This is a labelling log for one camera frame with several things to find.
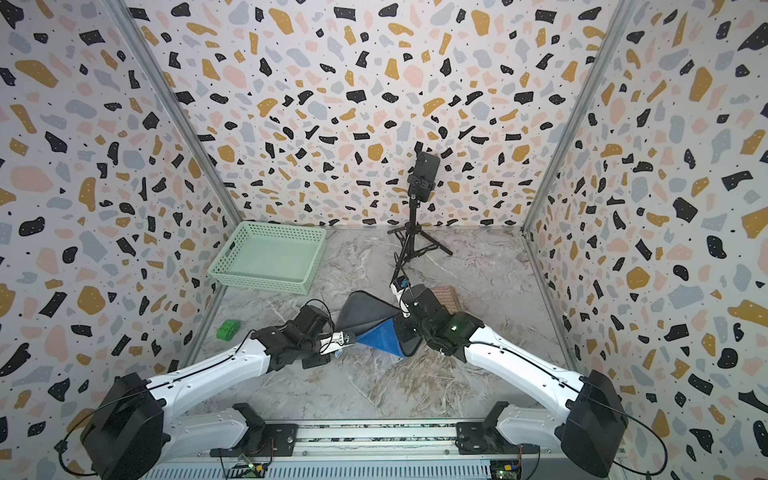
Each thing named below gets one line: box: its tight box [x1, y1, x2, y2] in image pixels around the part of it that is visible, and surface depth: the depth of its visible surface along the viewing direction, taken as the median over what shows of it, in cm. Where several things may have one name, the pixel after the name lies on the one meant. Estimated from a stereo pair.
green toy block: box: [216, 319, 240, 341], surface depth 92 cm
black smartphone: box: [408, 151, 440, 203], surface depth 92 cm
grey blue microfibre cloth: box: [336, 291, 405, 358], surface depth 99 cm
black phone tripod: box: [387, 187, 453, 288], surface depth 102 cm
